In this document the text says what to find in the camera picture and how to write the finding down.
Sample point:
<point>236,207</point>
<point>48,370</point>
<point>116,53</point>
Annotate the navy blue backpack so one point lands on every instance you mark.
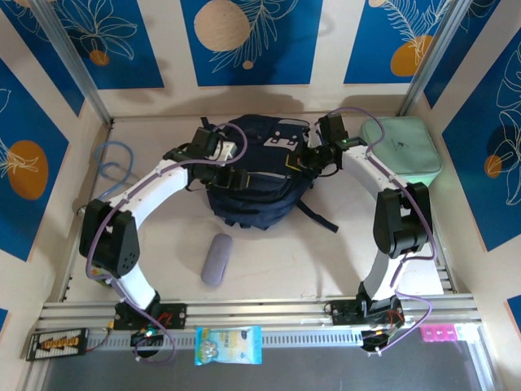
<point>252,199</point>

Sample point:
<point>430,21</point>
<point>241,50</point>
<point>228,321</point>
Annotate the purple glasses case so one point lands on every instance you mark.
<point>216,260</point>

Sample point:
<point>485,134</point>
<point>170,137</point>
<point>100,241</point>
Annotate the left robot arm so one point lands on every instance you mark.
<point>154,189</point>

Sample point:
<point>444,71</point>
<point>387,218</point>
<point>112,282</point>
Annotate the blue stethoscope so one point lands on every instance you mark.
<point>131,159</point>

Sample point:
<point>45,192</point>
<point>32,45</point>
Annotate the mint green storage case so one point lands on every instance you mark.
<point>407,142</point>

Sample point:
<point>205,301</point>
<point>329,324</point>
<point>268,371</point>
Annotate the blue snack packet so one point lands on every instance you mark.
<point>228,345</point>

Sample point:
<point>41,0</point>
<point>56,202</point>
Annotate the dark grey panel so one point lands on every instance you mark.
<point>325,370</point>

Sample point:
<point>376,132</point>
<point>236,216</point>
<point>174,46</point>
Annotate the pink pill box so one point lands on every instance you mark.
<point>437,332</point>

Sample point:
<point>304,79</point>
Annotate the black power distribution board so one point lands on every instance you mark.
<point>57,344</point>

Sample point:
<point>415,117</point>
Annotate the blue floral wall panel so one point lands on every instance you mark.
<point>516,311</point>
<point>32,228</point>
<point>476,28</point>
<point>285,49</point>
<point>40,49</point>
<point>374,40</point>
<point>488,203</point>
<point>3,322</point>
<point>122,61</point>

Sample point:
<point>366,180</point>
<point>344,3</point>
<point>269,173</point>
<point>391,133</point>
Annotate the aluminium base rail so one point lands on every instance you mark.
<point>264,311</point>

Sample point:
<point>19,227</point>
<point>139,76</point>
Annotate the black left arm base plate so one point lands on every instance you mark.
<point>177,315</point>

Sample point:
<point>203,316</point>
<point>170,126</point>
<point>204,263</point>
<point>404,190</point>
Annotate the aluminium frame post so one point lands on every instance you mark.
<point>70,53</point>
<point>433,53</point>

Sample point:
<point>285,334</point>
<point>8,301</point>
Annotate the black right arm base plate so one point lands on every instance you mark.
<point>342,311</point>

